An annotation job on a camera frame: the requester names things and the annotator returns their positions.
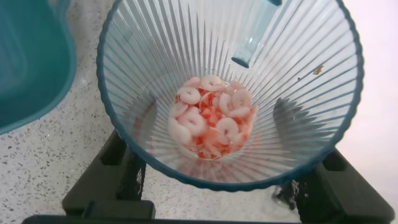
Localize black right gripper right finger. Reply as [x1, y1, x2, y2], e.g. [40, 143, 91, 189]
[272, 147, 396, 224]

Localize red and white ring pieces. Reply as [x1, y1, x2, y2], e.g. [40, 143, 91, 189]
[167, 74, 259, 161]

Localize blue ribbed transparent cup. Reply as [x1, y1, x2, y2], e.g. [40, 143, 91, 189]
[95, 0, 365, 192]

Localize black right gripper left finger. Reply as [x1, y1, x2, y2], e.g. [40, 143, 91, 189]
[61, 128, 147, 216]

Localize teal plastic basin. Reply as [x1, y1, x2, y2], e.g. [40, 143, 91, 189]
[0, 0, 78, 136]

